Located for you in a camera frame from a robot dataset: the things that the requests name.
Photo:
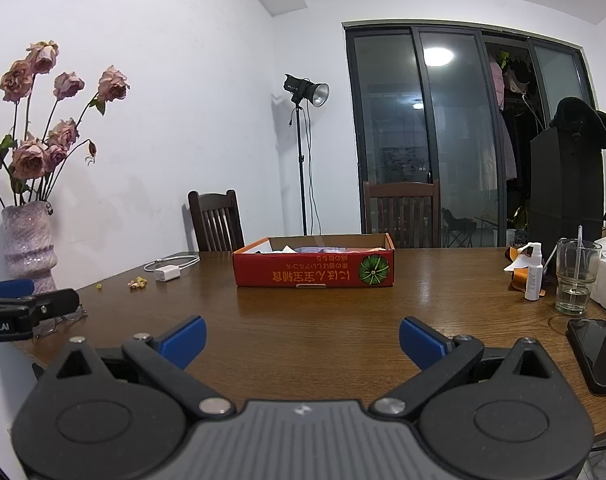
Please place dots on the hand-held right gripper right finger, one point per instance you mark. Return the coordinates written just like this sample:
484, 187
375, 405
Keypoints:
420, 342

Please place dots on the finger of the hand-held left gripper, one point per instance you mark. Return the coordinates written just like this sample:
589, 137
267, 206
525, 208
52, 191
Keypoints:
53, 302
10, 289

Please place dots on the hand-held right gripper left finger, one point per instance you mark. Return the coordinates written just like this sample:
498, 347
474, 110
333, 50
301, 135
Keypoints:
185, 342

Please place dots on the red cardboard box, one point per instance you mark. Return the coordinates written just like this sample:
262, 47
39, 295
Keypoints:
283, 272

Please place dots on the lavender fluffy headband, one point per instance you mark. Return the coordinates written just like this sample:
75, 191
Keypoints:
323, 249

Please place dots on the eyeglasses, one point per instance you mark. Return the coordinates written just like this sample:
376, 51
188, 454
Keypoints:
68, 317

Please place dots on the pink speckled ceramic vase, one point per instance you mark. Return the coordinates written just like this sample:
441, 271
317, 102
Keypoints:
28, 245

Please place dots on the orange wrapper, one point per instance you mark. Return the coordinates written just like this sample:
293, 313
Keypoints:
518, 280

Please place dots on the dark wooden chair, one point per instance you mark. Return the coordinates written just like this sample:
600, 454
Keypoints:
215, 220
402, 210

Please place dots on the dried pink rose bouquet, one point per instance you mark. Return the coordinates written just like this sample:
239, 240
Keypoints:
30, 160

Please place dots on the white spray bottle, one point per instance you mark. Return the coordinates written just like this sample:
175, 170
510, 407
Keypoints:
533, 275

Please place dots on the clear glass cup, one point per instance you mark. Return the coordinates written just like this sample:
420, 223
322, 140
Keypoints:
578, 280

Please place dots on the black smartphone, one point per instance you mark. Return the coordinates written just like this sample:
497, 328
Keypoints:
595, 355

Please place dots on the black framed sliding glass door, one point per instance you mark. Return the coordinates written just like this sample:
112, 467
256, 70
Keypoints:
388, 135

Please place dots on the hanging clothes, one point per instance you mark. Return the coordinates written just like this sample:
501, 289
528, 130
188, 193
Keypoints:
498, 80

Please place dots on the studio light on stand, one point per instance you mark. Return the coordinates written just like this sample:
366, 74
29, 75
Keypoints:
305, 91

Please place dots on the black coat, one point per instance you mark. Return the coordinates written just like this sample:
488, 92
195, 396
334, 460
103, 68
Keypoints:
578, 115

